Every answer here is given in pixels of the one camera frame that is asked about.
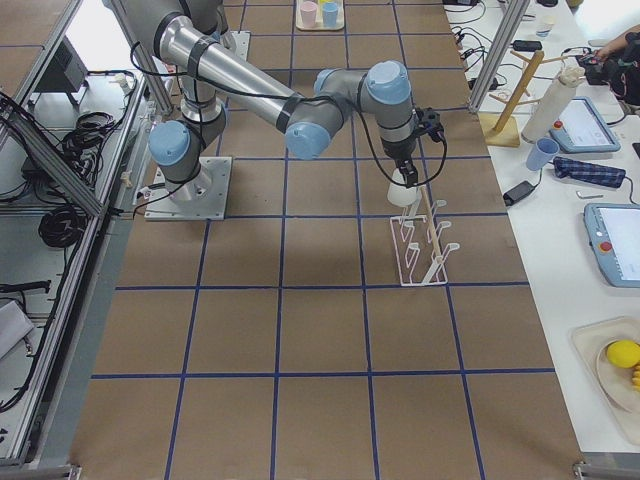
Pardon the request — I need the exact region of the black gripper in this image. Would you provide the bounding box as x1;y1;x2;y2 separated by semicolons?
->
381;137;419;188

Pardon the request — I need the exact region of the cream white cup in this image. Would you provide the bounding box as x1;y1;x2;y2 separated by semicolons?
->
387;169;418;207

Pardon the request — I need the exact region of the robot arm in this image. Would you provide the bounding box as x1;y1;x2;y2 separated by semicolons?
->
119;1;418;189

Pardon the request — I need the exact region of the white dish rack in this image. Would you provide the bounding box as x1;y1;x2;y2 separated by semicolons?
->
389;186;460;287

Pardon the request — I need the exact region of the blue cup on desk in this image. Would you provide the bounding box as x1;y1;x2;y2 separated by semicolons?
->
525;137;560;171

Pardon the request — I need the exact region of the pink cup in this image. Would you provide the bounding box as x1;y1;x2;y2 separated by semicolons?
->
299;1;317;28

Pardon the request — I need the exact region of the wooden mug tree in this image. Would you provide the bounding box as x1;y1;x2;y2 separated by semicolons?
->
478;49;566;148

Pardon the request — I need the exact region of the black power adapter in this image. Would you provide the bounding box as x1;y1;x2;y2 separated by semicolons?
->
502;181;537;207

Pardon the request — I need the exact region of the blue plaid cloth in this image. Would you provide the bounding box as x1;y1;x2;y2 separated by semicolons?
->
552;156;626;188

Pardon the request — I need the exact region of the white thermos bottle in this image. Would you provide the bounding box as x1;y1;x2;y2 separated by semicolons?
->
521;66;585;143

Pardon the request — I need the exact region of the cream plastic tray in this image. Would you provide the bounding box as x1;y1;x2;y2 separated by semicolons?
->
295;1;345;31

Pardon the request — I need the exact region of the blue teach pendant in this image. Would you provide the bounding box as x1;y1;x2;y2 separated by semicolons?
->
583;203;639;288
549;96;620;153

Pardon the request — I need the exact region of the yellow lemon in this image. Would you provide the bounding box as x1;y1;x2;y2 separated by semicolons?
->
605;339;640;368

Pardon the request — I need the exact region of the beige plate tray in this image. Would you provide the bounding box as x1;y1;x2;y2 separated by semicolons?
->
571;316;639;446

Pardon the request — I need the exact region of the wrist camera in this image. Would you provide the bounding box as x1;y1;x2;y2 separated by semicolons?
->
414;107;445;142

